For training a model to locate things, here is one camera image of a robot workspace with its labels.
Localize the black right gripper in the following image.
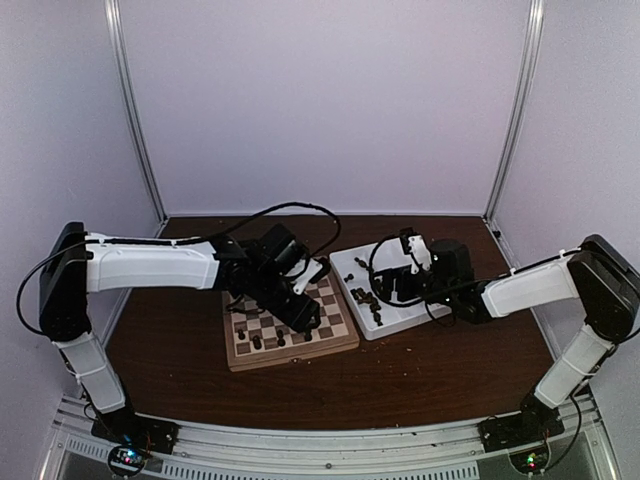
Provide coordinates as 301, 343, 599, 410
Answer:
370, 264, 456, 307

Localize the dark chess rook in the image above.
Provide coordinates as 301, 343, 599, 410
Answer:
276, 330, 286, 347

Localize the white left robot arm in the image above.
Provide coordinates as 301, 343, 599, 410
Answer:
15, 222, 330, 444

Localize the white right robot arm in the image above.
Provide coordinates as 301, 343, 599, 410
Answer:
367, 229, 639, 442

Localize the wooden chess board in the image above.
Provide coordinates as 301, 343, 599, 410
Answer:
223, 273, 360, 372

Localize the dark chess bishop lower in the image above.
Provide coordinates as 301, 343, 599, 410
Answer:
370, 305, 383, 326

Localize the dark chess knight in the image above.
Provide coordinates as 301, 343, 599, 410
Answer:
350, 287, 378, 305

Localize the white plastic divided tray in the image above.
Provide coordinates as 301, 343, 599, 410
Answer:
329, 235, 451, 341

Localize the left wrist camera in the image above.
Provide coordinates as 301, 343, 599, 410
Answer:
286, 258, 331, 295

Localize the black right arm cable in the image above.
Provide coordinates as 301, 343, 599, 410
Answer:
366, 234, 436, 309

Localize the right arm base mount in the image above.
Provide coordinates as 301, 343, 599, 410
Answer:
478, 393, 565, 453

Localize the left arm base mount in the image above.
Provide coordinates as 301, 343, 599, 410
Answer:
91, 396, 179, 454

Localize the aluminium front rail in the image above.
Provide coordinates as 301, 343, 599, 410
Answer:
49, 389, 606, 480

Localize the right aluminium frame post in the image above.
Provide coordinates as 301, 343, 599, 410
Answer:
482, 0, 545, 221

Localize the aluminium frame post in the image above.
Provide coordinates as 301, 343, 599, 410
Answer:
482, 0, 545, 221
104, 0, 168, 224

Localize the left aluminium frame post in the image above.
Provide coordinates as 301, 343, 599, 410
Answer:
104, 0, 168, 224

